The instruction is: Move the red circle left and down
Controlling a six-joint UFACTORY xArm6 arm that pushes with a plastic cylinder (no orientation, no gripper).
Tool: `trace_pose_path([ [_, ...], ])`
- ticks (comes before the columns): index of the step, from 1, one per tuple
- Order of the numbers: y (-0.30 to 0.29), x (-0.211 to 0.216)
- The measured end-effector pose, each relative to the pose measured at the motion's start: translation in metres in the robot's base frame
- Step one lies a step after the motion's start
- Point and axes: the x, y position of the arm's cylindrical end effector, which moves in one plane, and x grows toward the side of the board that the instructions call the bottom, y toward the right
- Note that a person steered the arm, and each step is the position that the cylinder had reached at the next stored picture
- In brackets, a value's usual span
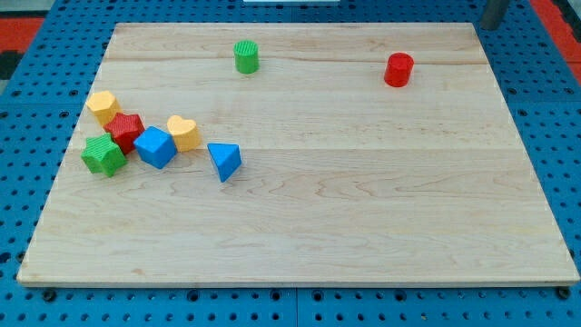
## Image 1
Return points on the blue triangle block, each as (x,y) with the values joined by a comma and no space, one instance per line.
(226,159)

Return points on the light wooden board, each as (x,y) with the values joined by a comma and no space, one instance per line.
(345,181)

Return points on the yellow heart block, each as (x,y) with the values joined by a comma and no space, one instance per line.
(184,132)

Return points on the green cylinder block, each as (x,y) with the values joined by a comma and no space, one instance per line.
(246,56)

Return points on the blue cube block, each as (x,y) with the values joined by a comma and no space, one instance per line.
(155,147)

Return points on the red cylinder block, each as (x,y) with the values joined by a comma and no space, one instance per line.
(398,69)

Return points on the red star block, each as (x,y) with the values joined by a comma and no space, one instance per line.
(124,130)

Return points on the green star block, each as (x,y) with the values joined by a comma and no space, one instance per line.
(103,155)

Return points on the yellow hexagon block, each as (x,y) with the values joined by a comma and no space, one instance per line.
(104,106)

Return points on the grey metal rod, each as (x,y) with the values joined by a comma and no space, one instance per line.
(493,14)

